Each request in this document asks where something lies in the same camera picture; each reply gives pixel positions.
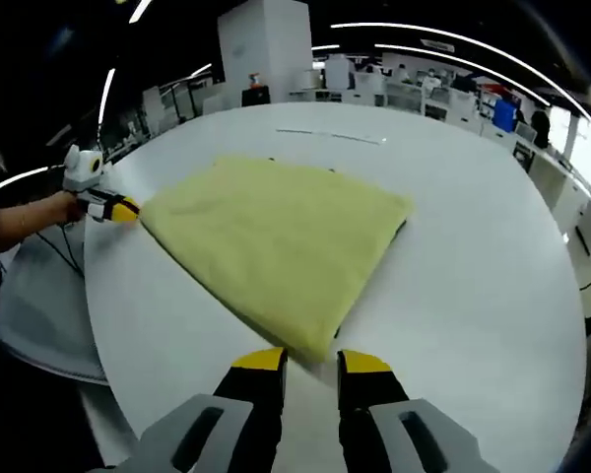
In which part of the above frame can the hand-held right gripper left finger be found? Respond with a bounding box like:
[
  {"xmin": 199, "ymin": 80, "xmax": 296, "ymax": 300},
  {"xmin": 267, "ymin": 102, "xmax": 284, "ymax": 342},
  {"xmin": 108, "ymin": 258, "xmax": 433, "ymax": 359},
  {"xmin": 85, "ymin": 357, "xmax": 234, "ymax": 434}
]
[{"xmin": 91, "ymin": 346, "xmax": 290, "ymax": 473}]

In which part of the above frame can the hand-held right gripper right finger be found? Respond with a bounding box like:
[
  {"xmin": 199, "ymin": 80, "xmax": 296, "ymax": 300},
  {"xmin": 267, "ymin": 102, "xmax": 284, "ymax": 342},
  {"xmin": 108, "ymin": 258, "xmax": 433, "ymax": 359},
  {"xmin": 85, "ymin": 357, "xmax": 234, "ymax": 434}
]
[{"xmin": 336, "ymin": 348, "xmax": 498, "ymax": 473}]

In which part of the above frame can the yellow and blue garment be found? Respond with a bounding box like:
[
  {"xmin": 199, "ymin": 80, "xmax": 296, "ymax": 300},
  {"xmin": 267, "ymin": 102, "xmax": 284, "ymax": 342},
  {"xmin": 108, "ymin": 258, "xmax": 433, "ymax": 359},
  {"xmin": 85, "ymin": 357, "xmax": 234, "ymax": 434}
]
[{"xmin": 137, "ymin": 155, "xmax": 416, "ymax": 365}]

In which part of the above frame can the person's left hand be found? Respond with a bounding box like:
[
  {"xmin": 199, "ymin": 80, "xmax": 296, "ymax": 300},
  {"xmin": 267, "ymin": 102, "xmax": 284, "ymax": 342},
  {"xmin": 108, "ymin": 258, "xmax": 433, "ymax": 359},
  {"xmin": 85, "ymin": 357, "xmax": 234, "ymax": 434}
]
[{"xmin": 53, "ymin": 189, "xmax": 89, "ymax": 227}]

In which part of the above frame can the grey mesh chair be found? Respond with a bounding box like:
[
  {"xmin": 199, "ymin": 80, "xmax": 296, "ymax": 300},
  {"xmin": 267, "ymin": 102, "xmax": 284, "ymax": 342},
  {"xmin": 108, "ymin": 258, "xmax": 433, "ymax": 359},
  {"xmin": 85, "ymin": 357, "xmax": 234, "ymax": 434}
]
[{"xmin": 0, "ymin": 236, "xmax": 110, "ymax": 386}]

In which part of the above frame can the small black cabinet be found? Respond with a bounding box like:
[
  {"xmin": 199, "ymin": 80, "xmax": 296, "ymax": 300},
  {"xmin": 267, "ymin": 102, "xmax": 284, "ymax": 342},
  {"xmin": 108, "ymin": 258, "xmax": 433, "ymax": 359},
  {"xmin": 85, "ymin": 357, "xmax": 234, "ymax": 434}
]
[{"xmin": 240, "ymin": 87, "xmax": 271, "ymax": 107}]

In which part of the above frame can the white square pillar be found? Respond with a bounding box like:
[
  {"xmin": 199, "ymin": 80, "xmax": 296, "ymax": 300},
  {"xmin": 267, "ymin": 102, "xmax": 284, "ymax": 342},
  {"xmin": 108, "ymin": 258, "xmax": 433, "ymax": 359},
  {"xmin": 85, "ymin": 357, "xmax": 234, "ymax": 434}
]
[{"xmin": 217, "ymin": 0, "xmax": 314, "ymax": 104}]

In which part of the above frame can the white cabinet unit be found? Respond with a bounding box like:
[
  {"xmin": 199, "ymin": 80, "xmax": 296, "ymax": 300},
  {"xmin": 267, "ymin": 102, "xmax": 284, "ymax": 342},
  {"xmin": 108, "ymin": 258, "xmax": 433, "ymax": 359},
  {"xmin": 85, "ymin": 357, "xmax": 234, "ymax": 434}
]
[{"xmin": 324, "ymin": 54, "xmax": 351, "ymax": 91}]

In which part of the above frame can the white long desk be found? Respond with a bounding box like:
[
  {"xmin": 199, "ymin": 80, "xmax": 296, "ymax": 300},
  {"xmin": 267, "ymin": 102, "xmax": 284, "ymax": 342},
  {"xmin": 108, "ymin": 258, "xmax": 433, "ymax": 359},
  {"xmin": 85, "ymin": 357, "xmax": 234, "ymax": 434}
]
[{"xmin": 514, "ymin": 132, "xmax": 591, "ymax": 258}]

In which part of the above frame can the white desk chair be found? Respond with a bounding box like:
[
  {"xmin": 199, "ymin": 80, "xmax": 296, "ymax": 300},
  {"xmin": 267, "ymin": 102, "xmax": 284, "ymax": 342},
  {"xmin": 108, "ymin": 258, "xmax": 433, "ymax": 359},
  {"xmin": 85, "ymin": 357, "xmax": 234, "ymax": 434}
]
[{"xmin": 384, "ymin": 81, "xmax": 425, "ymax": 113}]

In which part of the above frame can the black cable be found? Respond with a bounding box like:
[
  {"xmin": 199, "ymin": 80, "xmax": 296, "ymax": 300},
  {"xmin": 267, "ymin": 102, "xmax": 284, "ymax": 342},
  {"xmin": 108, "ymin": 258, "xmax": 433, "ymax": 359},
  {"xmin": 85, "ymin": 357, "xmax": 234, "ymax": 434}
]
[{"xmin": 33, "ymin": 230, "xmax": 86, "ymax": 278}]

